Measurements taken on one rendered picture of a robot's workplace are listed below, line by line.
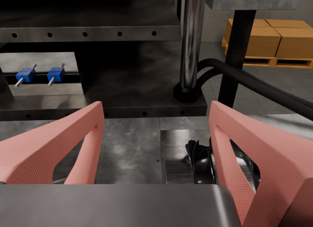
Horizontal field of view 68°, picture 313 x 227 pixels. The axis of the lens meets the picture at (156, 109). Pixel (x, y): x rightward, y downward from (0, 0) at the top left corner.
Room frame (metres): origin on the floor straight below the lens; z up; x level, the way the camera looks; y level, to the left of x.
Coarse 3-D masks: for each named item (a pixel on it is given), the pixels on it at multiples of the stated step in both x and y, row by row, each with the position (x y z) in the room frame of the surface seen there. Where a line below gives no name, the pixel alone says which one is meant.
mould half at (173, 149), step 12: (168, 132) 0.45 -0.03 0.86; (180, 132) 0.45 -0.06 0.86; (192, 132) 0.45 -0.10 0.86; (204, 132) 0.45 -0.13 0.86; (168, 144) 0.41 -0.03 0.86; (180, 144) 0.41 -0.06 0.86; (204, 144) 0.41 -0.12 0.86; (168, 156) 0.30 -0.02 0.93; (180, 156) 0.30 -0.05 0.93; (240, 156) 0.30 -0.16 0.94; (168, 168) 0.28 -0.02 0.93; (180, 168) 0.28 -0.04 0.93; (216, 168) 0.28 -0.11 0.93; (168, 180) 0.26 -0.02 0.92; (180, 180) 0.26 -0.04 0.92; (192, 180) 0.26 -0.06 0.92; (216, 180) 0.26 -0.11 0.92; (252, 180) 0.26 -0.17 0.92
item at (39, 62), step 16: (0, 48) 0.78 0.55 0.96; (16, 48) 0.78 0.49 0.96; (32, 48) 0.78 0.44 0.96; (48, 48) 0.78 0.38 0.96; (64, 48) 0.78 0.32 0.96; (80, 48) 0.83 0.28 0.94; (96, 48) 1.09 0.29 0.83; (0, 64) 0.74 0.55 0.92; (16, 64) 0.74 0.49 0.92; (32, 64) 0.75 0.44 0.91; (48, 64) 0.75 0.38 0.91; (64, 64) 0.75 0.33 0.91; (80, 64) 0.79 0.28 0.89; (16, 80) 0.74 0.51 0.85; (32, 80) 0.74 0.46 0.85; (48, 80) 0.75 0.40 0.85; (64, 80) 0.75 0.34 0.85; (80, 80) 0.75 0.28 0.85
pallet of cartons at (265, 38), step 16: (256, 32) 2.70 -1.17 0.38; (272, 32) 2.70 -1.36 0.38; (288, 32) 2.70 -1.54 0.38; (304, 32) 2.70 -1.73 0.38; (256, 48) 2.59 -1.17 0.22; (272, 48) 2.57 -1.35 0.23; (288, 48) 2.55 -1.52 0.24; (304, 48) 2.54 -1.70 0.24; (256, 64) 2.59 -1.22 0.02; (272, 64) 2.56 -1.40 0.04; (288, 64) 2.59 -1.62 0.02; (304, 64) 2.59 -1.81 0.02
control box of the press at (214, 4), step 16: (208, 0) 0.90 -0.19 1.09; (224, 0) 0.84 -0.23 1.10; (240, 0) 0.84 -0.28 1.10; (256, 0) 0.85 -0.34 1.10; (272, 0) 0.85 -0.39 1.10; (288, 0) 0.85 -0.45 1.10; (240, 16) 0.89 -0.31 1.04; (240, 32) 0.89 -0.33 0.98; (240, 48) 0.90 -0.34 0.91; (240, 64) 0.90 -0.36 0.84; (224, 80) 0.92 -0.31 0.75; (224, 96) 0.89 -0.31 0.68
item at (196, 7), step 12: (192, 0) 0.71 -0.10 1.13; (204, 0) 0.72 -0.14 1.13; (192, 12) 0.71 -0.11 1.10; (192, 24) 0.71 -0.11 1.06; (192, 36) 0.71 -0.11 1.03; (192, 48) 0.71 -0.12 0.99; (192, 60) 0.71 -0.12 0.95; (180, 72) 0.73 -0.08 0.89; (192, 72) 0.71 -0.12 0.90; (180, 84) 0.72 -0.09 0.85; (192, 84) 0.71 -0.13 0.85; (180, 96) 0.70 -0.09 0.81; (192, 96) 0.69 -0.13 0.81
